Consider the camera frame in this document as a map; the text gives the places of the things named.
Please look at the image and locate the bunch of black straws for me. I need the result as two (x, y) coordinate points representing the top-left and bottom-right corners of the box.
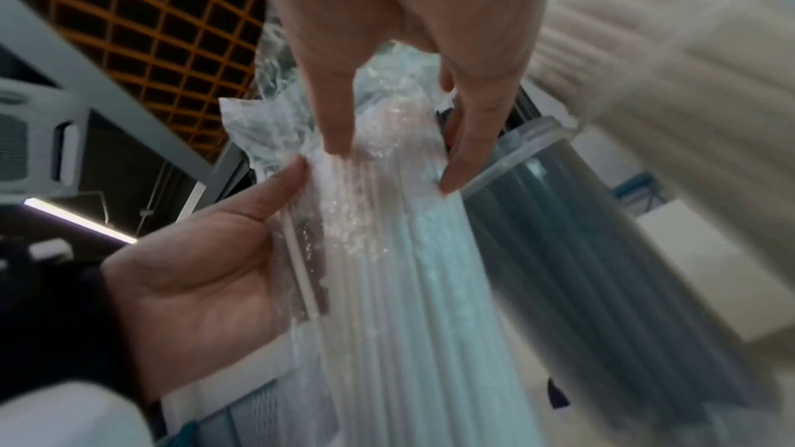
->
(465, 81), (772, 439)

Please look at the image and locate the linear ceiling light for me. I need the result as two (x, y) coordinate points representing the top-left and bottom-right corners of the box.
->
(22, 195), (139, 246)

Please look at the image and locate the pack of white straws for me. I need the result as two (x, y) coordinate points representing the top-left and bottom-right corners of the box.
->
(278, 106), (542, 447)

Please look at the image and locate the orange ceiling grid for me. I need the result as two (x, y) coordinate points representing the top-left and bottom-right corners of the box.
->
(0, 0), (269, 163)

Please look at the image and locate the white ceiling air conditioner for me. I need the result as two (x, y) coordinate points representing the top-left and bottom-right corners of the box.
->
(0, 79), (93, 202)

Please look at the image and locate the grey ceiling beam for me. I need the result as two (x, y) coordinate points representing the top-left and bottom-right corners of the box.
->
(0, 0), (251, 202)

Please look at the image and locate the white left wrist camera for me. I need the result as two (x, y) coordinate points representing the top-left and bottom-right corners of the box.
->
(0, 380), (157, 447)

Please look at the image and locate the person's left hand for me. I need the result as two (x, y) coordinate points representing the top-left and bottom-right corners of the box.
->
(99, 155), (312, 407)

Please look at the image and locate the blue mesh fence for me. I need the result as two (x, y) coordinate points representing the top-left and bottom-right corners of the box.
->
(611, 171), (677, 212)

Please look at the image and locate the clear bag of white straws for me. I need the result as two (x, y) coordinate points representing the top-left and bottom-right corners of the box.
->
(216, 12), (542, 447)

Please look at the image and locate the bunch of white straws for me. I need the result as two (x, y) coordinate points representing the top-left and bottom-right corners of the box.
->
(528, 0), (795, 292)

